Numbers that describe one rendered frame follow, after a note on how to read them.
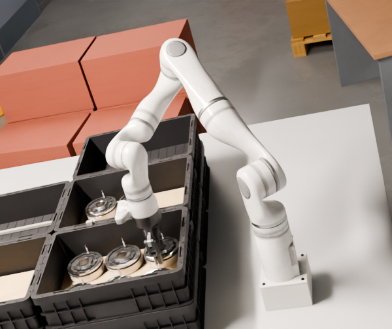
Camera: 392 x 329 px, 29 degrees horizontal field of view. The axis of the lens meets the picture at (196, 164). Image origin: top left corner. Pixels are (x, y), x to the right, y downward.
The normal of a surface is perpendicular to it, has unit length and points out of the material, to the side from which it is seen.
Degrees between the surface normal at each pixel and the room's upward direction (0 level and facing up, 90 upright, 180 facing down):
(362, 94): 0
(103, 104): 90
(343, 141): 0
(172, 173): 90
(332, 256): 0
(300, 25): 90
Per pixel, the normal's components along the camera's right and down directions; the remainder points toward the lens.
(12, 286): -0.25, -0.85
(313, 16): -0.20, 0.51
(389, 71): 0.07, 0.47
